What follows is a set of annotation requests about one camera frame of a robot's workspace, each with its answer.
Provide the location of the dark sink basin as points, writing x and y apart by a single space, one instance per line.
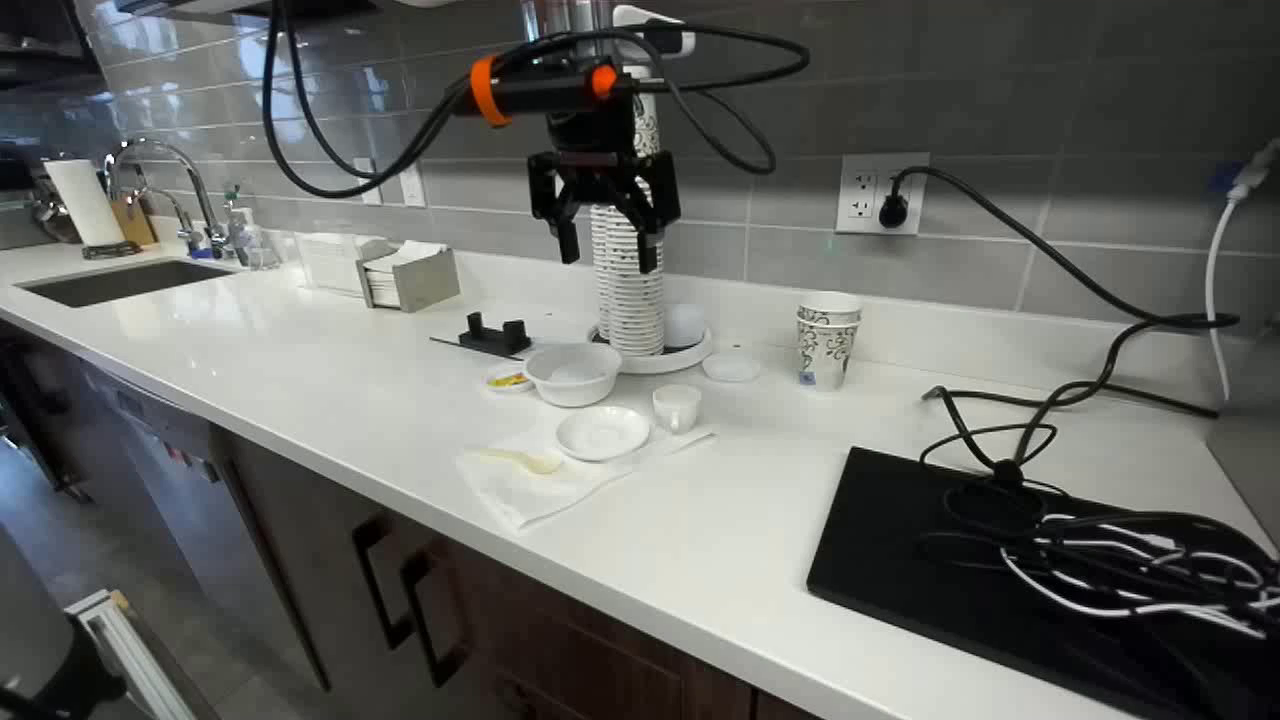
121 282

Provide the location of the tall paper cup stack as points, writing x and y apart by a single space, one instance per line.
625 303

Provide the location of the small white saucer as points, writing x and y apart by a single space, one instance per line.
603 435

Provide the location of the yellowish plastic spoon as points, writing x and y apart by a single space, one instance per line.
526 463

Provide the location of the patterned paper cup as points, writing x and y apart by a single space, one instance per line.
829 346

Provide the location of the white board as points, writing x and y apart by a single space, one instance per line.
81 201

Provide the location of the dark wood cabinet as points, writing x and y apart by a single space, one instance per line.
573 655

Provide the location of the black induction cooktop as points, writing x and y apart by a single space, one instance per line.
905 561

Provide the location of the small yellow food scrap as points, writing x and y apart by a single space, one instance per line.
508 381

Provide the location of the black holder block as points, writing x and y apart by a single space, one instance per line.
494 333

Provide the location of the brown bottle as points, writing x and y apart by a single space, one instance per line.
132 221

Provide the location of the grey tissue box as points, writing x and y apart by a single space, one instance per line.
419 278

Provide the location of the clear soap bottle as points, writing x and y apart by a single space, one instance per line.
246 233

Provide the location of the chrome faucet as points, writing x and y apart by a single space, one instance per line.
203 185

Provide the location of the white wall outlet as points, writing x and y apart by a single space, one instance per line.
861 181

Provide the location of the small white cup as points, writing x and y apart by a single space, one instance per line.
676 406

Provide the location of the white metal frame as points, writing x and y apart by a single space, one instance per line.
132 655

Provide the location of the white paper napkin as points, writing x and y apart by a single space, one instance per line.
535 495

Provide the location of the small white wall switch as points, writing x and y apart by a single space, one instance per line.
369 185
414 185

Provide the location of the white box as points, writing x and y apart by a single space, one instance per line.
324 262

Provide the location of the white bowl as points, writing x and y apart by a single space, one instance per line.
573 374

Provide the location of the dark range hood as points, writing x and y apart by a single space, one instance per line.
41 41

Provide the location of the black wrist camera orange bands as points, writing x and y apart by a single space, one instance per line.
535 89

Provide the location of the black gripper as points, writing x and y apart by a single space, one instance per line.
603 181

